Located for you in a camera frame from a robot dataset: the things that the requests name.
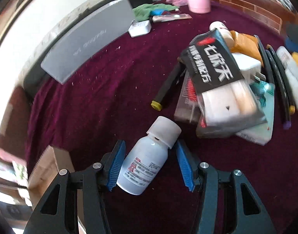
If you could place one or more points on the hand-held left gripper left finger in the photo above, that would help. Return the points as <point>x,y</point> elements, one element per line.
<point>115,168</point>

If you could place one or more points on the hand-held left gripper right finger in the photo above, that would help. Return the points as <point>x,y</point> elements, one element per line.
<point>184,165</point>

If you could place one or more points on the white bottle red label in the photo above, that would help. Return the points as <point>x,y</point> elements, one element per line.
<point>144,160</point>

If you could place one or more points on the white tissue packet red mark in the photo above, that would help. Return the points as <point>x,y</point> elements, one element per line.
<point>207,130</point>

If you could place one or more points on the cardboard box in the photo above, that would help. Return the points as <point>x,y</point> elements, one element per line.
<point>49,165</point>

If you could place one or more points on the clear packet red contents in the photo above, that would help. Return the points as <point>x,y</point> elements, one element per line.
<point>186,97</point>

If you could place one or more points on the black marker yellow cap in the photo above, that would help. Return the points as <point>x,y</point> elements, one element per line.
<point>167,85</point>
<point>284,82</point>

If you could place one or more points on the teal tissue packet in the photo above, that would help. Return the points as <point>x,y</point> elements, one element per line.
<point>267,102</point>

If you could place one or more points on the black tissue packet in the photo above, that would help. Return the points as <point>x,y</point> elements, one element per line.
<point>212,61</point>

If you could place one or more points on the white plug adapter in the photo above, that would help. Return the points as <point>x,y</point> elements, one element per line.
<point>246,64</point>

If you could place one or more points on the black marker purple cap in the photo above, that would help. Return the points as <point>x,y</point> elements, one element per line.
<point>278,87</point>

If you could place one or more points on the yellow packet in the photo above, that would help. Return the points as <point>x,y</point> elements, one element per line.
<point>246,45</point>

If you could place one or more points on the maroon tablecloth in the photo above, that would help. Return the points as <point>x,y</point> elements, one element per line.
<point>115,102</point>

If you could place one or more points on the grey box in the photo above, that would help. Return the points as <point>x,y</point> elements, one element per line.
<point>90,39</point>

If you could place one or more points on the white charger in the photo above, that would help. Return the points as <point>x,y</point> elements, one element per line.
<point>140,28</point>

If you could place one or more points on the green cloth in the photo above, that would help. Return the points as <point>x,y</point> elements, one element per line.
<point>144,11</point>

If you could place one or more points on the blue object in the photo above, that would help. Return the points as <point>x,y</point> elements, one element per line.
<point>293,43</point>

